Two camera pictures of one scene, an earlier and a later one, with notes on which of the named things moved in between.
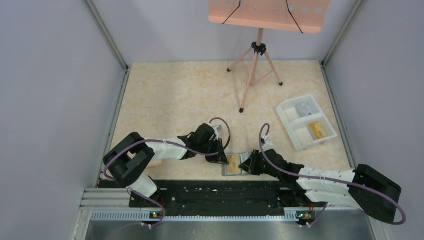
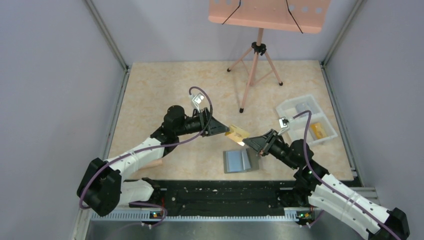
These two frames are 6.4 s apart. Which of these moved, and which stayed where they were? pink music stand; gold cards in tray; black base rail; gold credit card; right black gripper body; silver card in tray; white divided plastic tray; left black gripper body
Moved: gold credit card; left black gripper body; right black gripper body
Stayed: gold cards in tray; white divided plastic tray; silver card in tray; black base rail; pink music stand
